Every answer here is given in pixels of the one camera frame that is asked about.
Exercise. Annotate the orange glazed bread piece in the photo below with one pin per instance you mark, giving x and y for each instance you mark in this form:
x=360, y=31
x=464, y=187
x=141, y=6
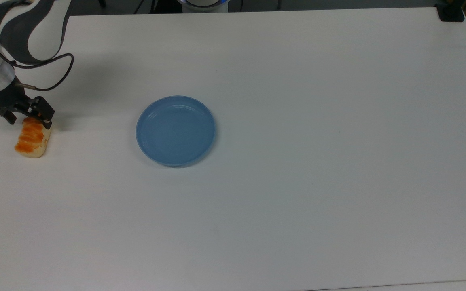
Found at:
x=32, y=139

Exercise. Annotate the black table corner clamp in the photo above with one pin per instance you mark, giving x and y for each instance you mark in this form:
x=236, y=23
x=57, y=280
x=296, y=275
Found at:
x=451, y=12

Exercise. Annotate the blue round plate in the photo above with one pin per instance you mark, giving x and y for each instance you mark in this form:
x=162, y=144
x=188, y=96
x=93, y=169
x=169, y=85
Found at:
x=175, y=131

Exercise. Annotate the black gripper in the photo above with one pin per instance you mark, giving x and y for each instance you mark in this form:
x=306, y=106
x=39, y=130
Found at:
x=12, y=100

